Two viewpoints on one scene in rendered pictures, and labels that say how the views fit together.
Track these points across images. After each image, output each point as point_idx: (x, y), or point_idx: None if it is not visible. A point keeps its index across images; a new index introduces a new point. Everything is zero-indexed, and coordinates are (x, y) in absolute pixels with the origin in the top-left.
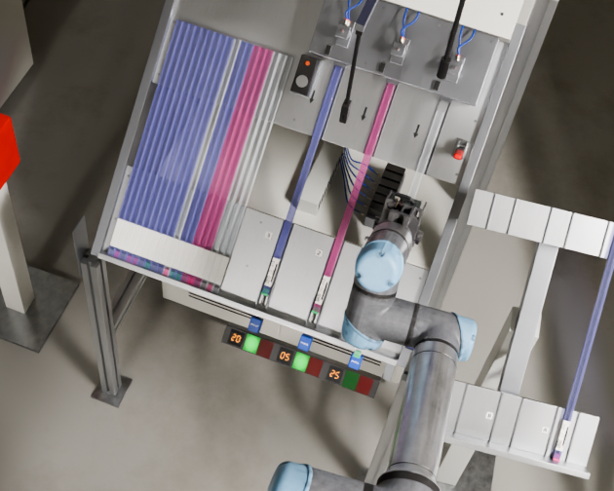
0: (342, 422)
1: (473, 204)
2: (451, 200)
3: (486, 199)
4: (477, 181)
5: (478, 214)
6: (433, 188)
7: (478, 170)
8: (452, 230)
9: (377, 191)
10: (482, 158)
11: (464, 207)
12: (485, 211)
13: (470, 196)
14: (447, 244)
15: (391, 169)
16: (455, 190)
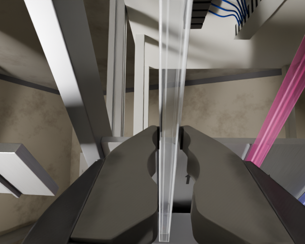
0: None
1: (38, 180)
2: (135, 8)
3: (24, 188)
4: (118, 46)
5: (12, 169)
6: (155, 12)
7: (120, 60)
8: (59, 85)
9: (208, 4)
10: (119, 78)
11: (121, 7)
12: (6, 174)
13: (119, 25)
14: (47, 53)
15: (197, 25)
16: (137, 16)
